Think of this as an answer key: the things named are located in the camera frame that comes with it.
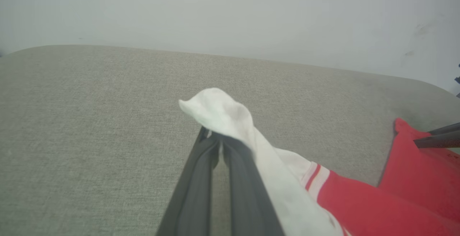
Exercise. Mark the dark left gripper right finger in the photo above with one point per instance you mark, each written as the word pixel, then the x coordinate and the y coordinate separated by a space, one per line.
pixel 248 200

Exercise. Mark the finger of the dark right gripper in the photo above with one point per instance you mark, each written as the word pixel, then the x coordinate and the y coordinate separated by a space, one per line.
pixel 442 140
pixel 449 129

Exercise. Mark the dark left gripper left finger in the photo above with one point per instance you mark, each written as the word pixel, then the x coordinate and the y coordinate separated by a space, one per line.
pixel 194 193

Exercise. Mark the red white-striped sports garment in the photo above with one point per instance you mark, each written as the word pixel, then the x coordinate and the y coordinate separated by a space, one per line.
pixel 359 207

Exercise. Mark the grey fabric sofa seat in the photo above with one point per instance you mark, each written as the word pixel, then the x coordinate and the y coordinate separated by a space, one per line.
pixel 90 121

